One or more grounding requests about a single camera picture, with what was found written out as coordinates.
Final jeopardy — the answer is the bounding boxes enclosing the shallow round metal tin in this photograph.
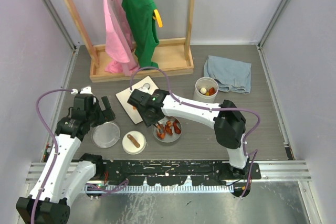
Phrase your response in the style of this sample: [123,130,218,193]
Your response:
[152,116,182,143]

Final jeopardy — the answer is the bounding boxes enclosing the orange salmon slice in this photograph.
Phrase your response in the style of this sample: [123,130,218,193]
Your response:
[208,88,216,96]

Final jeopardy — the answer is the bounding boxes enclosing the green shirt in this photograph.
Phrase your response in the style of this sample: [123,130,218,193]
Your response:
[122,0,159,68]

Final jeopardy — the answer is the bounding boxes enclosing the wooden clothes rack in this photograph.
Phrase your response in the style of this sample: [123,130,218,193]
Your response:
[64,0,195,82]

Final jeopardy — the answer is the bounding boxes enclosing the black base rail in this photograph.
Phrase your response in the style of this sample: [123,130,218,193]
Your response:
[90,160,249,186]

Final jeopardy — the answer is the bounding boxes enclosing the blue denim cloth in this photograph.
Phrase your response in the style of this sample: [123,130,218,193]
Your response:
[203,56,251,94]

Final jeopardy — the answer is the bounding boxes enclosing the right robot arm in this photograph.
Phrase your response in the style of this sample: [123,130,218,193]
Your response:
[121,88,249,179]

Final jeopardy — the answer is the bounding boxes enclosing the pink shirt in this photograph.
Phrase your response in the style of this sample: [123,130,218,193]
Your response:
[103,0,139,76]

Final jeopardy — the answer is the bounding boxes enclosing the white lid with leather strap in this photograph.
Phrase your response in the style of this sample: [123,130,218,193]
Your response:
[122,131,146,155]

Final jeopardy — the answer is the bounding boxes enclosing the black white sushi roll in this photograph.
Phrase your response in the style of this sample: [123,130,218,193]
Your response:
[200,88,207,94]

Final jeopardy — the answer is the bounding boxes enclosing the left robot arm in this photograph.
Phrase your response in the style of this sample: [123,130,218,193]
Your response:
[16,93,116,223]

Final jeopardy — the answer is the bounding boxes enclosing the tall metal container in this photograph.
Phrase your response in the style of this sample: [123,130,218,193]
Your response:
[193,77,218,103]

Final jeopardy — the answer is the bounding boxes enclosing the grey round sushi piece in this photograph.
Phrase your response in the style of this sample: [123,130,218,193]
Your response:
[142,83,150,90]

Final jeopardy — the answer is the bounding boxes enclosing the metal tongs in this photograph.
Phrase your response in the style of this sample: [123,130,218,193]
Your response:
[154,123,164,134]

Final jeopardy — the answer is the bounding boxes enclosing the white square plate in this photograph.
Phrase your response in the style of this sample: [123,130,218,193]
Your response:
[115,76,159,124]

